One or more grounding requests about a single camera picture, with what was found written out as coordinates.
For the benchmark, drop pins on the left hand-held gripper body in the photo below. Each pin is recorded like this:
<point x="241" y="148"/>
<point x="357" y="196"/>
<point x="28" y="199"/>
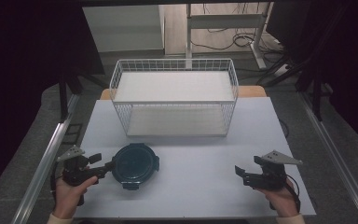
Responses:
<point x="76" y="169"/>

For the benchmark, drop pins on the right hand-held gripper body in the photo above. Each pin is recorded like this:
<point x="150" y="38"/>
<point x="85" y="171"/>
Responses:
<point x="268" y="175"/>

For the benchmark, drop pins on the dark teal round lid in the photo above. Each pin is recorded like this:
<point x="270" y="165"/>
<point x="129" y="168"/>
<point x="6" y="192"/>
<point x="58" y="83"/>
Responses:
<point x="134" y="165"/>

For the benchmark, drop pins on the person's right hand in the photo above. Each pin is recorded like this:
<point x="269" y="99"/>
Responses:
<point x="279" y="199"/>

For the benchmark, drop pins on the person's left hand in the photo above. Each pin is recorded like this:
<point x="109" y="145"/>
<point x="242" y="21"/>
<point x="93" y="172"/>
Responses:
<point x="66" y="196"/>

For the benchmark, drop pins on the wooden board under table top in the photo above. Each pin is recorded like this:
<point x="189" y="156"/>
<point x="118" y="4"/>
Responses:
<point x="251" y="91"/>

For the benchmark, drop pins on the black metal stand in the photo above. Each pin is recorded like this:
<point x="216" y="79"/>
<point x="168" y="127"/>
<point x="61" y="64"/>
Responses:
<point x="63" y="96"/>
<point x="317" y="90"/>

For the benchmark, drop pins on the white power strip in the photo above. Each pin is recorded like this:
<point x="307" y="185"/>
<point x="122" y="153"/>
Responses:
<point x="282" y="70"/>

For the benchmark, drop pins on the black curtain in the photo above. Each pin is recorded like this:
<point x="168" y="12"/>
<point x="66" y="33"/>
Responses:
<point x="28" y="62"/>
<point x="338" y="56"/>

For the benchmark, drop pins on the white cabinet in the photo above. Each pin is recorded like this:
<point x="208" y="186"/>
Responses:
<point x="122" y="29"/>

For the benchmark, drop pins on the aluminium rail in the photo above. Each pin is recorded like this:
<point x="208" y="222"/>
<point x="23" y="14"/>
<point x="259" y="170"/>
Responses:
<point x="338" y="155"/>
<point x="48" y="161"/>

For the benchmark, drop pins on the white metal desk frame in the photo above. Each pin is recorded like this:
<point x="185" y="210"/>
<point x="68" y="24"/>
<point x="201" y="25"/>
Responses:
<point x="227" y="21"/>

